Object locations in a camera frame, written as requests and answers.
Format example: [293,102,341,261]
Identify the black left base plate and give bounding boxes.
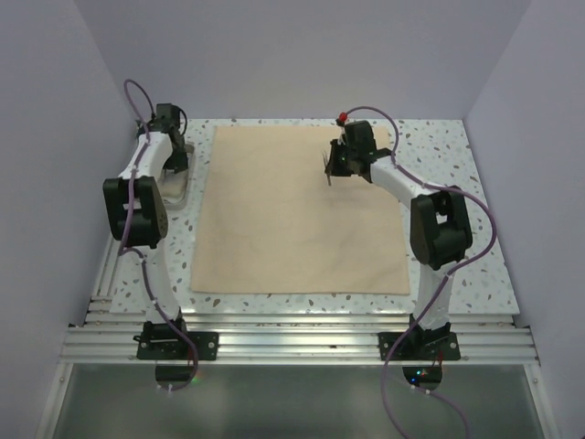
[133,331,219,361]

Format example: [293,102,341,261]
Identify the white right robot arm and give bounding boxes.
[324,112,473,359]

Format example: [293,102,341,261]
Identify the aluminium rail frame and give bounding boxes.
[58,119,540,367]

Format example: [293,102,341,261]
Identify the beige cloth mat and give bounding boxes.
[191,125,410,295]

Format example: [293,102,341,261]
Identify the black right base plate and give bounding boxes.
[378,332,462,362]

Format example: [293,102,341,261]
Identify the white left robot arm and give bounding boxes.
[102,103,193,325]

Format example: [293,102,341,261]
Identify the steel tweezers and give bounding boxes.
[322,152,332,187]

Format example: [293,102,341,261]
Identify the bagged gauze pad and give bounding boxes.
[157,171,188,204]

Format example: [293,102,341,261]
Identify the steel instrument tray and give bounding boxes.
[157,142,196,210]

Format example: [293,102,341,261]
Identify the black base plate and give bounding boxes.
[133,331,219,361]
[378,332,462,362]

